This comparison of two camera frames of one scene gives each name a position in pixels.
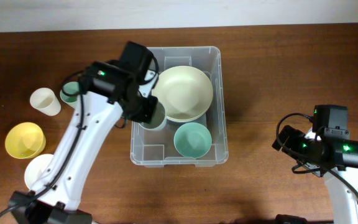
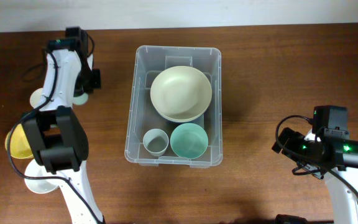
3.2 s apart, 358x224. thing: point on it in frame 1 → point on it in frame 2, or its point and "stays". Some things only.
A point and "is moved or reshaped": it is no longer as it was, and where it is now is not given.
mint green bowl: [192, 140] is moved or reshaped
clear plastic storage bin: [190, 131] stays
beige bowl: [186, 92] stays
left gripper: [151, 102] → [94, 86]
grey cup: [158, 119] → [155, 141]
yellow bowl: [25, 140] stays
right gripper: [296, 136] stays
